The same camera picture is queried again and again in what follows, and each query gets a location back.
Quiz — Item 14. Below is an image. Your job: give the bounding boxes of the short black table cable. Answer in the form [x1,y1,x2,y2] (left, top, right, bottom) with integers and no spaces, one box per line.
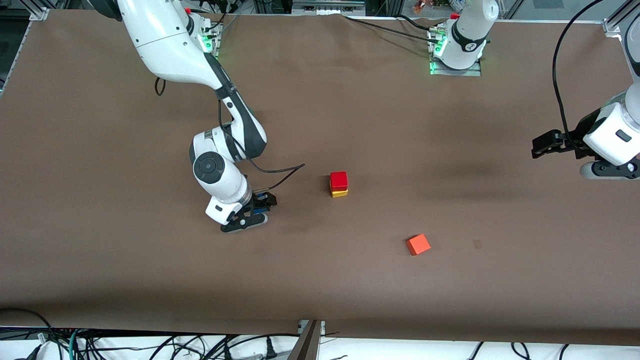
[395,14,443,32]

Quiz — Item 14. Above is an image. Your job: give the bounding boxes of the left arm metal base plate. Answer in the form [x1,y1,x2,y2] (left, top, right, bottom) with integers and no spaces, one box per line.
[429,27,483,77]

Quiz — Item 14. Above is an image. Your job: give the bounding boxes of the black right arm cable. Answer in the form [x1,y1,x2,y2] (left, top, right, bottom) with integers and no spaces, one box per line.
[154,76,306,195]

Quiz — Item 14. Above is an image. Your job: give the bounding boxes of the brown table cover sheet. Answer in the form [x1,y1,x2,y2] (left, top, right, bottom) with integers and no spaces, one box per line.
[0,10,640,347]

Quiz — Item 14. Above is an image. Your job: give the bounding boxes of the dark metal support beam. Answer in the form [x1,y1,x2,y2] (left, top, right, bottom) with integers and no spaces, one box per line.
[287,320,326,360]

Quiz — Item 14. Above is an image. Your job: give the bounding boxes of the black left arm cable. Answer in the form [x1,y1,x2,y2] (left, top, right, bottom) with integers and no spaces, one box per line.
[552,0,606,146]

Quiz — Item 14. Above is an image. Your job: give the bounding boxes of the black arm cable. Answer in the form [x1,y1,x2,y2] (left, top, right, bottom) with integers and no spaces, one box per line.
[154,76,306,195]
[552,0,606,146]

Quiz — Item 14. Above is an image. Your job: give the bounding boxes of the orange wooden cube block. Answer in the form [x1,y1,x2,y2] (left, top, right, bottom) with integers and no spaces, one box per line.
[406,233,432,257]

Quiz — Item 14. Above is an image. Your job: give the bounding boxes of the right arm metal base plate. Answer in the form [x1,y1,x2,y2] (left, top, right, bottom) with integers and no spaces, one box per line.
[199,20,222,57]

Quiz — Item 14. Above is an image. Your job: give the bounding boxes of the aluminium frame corner profile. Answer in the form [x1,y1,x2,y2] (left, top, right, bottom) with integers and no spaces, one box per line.
[602,0,640,38]

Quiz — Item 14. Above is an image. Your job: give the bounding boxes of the long black table cable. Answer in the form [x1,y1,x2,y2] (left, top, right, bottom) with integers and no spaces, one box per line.
[342,15,441,43]

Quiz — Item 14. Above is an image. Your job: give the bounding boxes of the grey metal rail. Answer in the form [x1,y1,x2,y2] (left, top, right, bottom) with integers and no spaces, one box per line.
[292,0,366,13]

